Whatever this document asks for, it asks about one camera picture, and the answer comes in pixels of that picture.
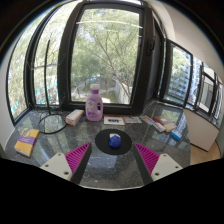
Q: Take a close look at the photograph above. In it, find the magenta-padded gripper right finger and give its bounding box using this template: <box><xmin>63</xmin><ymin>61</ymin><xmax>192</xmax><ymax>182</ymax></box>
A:
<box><xmin>133</xmin><ymin>142</ymin><xmax>184</xmax><ymax>185</ymax></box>

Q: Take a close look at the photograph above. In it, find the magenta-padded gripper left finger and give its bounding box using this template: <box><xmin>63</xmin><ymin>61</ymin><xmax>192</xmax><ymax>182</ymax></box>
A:
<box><xmin>39</xmin><ymin>142</ymin><xmax>93</xmax><ymax>185</ymax></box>

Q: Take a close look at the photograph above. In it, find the blue and white computer mouse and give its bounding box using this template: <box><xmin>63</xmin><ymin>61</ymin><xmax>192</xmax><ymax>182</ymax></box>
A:
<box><xmin>108</xmin><ymin>132</ymin><xmax>122</xmax><ymax>149</ymax></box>

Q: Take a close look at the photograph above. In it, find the round black mouse pad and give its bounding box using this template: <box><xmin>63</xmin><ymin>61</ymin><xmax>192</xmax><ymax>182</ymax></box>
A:
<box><xmin>94</xmin><ymin>128</ymin><xmax>133</xmax><ymax>156</ymax></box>

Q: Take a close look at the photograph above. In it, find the small blue and white box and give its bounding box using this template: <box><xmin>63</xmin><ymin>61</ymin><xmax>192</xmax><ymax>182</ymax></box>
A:
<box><xmin>170</xmin><ymin>128</ymin><xmax>183</xmax><ymax>141</ymax></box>

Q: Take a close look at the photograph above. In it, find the thin colourful book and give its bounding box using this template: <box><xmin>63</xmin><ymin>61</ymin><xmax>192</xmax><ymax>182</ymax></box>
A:
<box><xmin>139</xmin><ymin>114</ymin><xmax>166</xmax><ymax>133</ymax></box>

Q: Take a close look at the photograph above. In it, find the orange and white carton box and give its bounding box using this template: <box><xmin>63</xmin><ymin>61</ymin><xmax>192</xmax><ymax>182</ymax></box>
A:
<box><xmin>65</xmin><ymin>109</ymin><xmax>85</xmax><ymax>127</ymax></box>

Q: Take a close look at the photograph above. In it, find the printed paper leaflet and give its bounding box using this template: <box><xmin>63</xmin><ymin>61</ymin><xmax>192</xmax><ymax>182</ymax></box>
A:
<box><xmin>122</xmin><ymin>115</ymin><xmax>143</xmax><ymax>125</ymax></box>

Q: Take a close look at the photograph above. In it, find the purple detergent bottle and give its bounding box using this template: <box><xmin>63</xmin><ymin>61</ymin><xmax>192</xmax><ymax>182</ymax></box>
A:
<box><xmin>85</xmin><ymin>83</ymin><xmax>104</xmax><ymax>123</ymax></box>

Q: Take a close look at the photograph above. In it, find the white booklet with orange border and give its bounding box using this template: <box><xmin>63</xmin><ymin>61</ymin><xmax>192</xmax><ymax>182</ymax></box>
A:
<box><xmin>103</xmin><ymin>115</ymin><xmax>126</xmax><ymax>127</ymax></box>

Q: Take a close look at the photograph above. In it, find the black ring-base wire stand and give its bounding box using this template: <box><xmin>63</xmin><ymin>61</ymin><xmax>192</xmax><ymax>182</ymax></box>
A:
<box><xmin>37</xmin><ymin>39</ymin><xmax>67</xmax><ymax>135</ymax></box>

